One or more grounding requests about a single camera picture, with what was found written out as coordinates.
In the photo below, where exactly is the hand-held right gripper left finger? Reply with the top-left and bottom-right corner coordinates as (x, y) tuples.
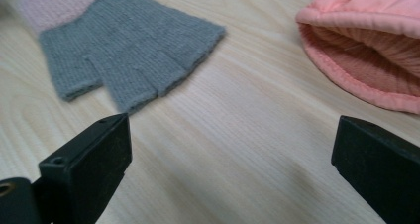
(31, 112), (133, 224)

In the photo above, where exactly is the pink padded glove with print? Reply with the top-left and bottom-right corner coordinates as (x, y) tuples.
(295, 0), (420, 115)

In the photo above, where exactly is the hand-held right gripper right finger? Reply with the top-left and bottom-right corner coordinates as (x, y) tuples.
(331, 115), (420, 224)

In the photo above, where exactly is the grey knit glove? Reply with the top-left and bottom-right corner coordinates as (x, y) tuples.
(18, 0), (227, 114)

